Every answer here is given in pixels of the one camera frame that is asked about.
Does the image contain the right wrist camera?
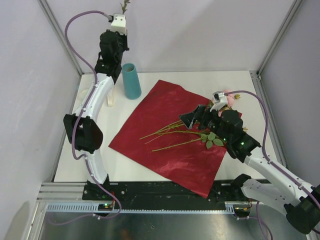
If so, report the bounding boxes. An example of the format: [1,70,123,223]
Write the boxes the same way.
[210,91,228,112]

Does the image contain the cream single rose stem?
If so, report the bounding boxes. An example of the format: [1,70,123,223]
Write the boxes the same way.
[120,0,131,15]

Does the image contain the grey slotted cable duct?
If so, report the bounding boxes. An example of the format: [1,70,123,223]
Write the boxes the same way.
[46,201,252,215]

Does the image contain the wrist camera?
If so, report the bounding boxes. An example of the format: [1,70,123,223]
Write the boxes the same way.
[110,13,127,36]
[210,91,228,112]

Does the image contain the pink artificial flower bunch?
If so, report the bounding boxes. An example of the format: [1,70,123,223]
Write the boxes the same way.
[139,93,241,152]

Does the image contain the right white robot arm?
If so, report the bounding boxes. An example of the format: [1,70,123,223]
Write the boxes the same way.
[179,104,320,235]

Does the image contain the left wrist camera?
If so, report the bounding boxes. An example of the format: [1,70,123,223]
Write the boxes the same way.
[110,13,127,36]

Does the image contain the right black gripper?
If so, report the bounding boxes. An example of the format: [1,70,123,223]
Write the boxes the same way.
[178,105,230,143]

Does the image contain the teal conical vase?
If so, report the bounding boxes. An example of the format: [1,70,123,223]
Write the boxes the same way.
[122,63,142,100]

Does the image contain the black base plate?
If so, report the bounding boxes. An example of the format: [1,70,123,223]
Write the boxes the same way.
[82,180,251,211]

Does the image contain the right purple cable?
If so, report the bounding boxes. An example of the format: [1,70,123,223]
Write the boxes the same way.
[223,90,320,206]

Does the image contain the cream ribbon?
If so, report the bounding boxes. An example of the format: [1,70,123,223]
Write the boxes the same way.
[79,84,117,108]

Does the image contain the purple cable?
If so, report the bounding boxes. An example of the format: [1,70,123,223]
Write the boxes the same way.
[64,10,123,221]
[223,90,320,206]

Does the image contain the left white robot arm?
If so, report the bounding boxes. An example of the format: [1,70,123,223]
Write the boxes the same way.
[63,30,129,200]

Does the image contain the dark red wrapping paper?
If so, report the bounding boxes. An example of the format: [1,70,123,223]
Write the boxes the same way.
[109,80,227,198]

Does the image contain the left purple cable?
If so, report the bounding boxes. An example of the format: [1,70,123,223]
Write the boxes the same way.
[64,10,123,221]

